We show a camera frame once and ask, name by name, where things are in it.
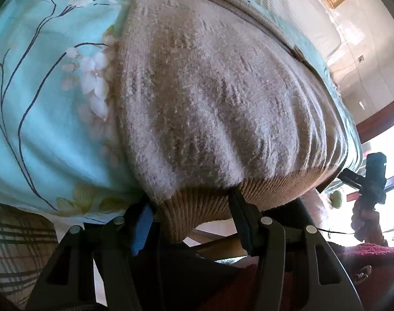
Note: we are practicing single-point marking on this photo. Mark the light blue floral bedsheet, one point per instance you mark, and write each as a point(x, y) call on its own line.
point(44, 103)

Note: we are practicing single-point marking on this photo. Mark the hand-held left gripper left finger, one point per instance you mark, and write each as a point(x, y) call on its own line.
point(141, 230)

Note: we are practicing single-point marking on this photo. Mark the wooden bed frame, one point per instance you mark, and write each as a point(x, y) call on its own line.
point(216, 246)

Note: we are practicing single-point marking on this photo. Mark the dark wooden furniture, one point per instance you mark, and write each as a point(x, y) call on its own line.
point(383, 121)

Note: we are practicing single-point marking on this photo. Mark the beige fuzzy knit sweater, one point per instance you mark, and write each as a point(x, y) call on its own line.
point(216, 97)

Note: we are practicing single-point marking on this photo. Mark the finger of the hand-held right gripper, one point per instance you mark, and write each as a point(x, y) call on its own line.
point(351, 177)

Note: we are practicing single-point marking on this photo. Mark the plaid cloth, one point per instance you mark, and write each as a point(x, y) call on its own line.
point(15, 252)

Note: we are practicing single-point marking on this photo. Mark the wall socket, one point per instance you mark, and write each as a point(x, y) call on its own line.
point(360, 59)

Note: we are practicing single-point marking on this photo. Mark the white striped pillow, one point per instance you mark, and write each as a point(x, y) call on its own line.
point(300, 13)

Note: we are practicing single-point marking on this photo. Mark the person's right hand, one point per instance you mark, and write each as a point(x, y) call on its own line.
point(367, 222)

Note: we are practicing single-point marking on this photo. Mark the maroon fleece clothing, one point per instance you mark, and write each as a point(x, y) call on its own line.
point(371, 275)

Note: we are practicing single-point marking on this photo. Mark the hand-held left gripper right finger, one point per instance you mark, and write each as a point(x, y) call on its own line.
point(247, 230)

